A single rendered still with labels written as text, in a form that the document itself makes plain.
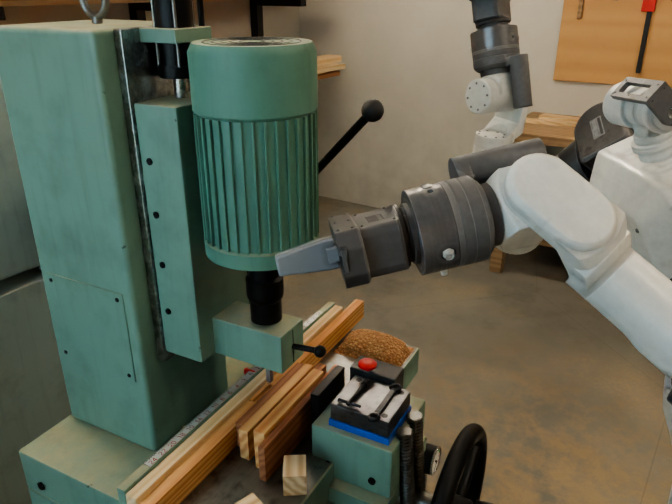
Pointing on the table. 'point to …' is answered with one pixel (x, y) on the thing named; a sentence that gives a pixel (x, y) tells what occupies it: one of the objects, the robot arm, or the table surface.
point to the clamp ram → (326, 392)
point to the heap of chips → (375, 347)
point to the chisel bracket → (257, 338)
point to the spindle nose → (265, 296)
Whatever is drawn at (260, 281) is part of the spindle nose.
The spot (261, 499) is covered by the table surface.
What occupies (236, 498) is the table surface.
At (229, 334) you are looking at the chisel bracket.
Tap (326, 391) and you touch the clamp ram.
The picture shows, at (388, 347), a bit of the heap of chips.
